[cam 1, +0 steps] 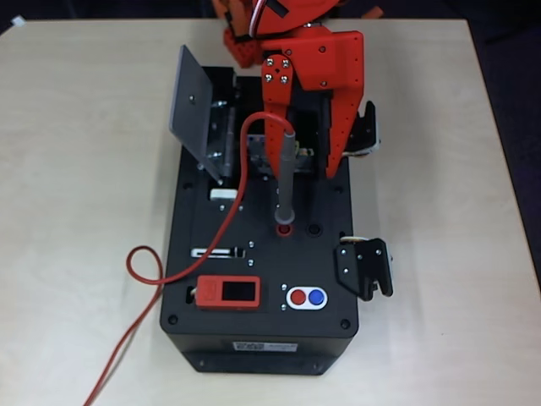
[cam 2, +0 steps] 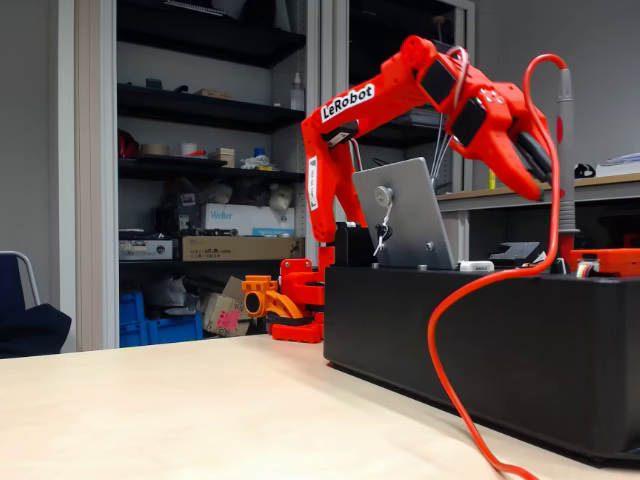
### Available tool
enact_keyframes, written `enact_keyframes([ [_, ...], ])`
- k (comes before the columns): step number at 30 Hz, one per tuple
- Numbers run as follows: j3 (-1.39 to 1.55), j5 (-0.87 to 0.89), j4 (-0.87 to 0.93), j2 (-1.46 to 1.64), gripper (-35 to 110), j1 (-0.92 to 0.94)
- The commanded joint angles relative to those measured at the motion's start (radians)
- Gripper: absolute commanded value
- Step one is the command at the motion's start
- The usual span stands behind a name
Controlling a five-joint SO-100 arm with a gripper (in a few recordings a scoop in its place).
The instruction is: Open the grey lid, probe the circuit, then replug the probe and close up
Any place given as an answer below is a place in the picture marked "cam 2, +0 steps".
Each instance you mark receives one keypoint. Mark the white tape roll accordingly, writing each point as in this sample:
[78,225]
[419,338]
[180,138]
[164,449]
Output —
[188,149]

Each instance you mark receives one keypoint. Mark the white plastic bag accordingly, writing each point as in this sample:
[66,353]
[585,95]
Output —
[280,197]

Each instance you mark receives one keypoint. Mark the dark cloth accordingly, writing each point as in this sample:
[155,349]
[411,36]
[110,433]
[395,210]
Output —
[30,330]

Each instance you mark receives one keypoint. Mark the blue chair with metal frame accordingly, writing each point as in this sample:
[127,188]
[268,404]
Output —
[10,280]

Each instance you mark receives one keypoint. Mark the grey flat box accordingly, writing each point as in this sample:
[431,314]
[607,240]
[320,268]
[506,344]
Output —
[145,250]

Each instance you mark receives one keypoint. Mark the white angle sensor unit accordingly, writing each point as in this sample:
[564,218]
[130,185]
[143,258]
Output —
[475,266]

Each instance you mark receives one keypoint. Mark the metal stems with cork balls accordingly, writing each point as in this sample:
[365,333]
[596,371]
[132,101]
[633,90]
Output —
[439,20]

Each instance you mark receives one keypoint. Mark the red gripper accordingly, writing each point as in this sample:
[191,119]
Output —
[501,129]

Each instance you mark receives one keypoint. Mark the flat cardboard piece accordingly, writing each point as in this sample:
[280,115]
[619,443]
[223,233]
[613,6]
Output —
[212,94]

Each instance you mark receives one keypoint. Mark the small blue cup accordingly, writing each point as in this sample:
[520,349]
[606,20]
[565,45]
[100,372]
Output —
[259,152]

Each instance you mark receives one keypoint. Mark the black and white gadget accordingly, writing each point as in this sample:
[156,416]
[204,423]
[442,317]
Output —
[586,171]

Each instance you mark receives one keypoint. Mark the cardboard box with pink label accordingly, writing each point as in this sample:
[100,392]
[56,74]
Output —
[215,310]

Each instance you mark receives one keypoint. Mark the wooden top workbench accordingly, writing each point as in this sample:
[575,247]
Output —
[627,180]

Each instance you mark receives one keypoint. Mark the white Weller box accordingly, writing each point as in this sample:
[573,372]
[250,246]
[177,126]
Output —
[240,217]

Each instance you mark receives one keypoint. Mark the grey test probe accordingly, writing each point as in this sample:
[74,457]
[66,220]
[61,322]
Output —
[567,150]

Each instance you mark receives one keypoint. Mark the grey hinged door panel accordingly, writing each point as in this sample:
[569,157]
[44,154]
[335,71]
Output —
[420,200]

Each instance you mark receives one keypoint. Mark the brown tape roll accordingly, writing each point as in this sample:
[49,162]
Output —
[155,150]

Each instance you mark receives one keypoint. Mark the long brown cardboard box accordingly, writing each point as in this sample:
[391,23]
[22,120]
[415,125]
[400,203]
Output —
[240,247]

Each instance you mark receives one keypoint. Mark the cluttered storage shelving unit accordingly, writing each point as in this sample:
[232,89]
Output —
[95,150]

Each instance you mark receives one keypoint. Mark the silver metal knob with screw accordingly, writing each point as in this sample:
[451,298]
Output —
[384,195]

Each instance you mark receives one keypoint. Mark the red object on shelf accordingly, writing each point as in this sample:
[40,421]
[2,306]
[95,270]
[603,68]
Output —
[127,147]

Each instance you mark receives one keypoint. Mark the small beige box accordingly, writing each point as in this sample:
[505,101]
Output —
[222,157]

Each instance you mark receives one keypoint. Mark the white crumpled rag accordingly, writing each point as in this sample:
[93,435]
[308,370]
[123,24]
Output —
[256,162]

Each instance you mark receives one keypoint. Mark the yellow glue stick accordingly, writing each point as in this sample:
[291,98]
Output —
[492,180]

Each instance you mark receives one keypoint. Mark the blue plastic crate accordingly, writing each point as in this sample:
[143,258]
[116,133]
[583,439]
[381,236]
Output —
[172,330]
[131,320]

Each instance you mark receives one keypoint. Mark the black corner block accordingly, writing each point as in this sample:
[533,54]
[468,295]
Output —
[352,247]

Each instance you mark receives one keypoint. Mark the black elongated tool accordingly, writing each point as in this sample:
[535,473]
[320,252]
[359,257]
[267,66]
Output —
[210,232]

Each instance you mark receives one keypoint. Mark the black task board box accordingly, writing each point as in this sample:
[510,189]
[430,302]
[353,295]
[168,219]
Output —
[525,360]

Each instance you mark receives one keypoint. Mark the white plastic bottle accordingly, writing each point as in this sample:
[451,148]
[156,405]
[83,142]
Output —
[297,97]

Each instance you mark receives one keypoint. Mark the red printed robot arm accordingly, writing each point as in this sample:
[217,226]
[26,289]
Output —
[335,190]

